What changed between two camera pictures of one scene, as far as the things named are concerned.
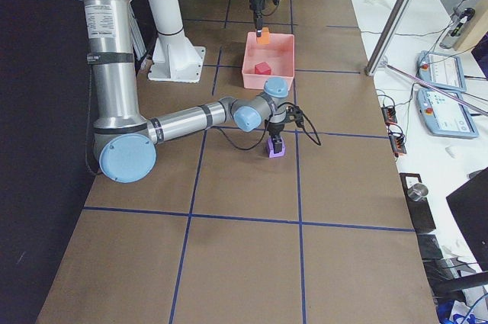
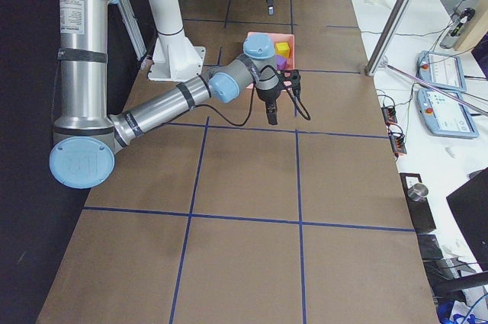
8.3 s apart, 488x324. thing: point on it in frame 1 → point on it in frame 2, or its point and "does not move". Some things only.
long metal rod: x=433 y=87 does not move
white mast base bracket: x=175 y=59 does not move
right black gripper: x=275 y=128 → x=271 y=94
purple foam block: x=271 y=149 → x=280 y=62
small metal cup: x=418 y=192 does not move
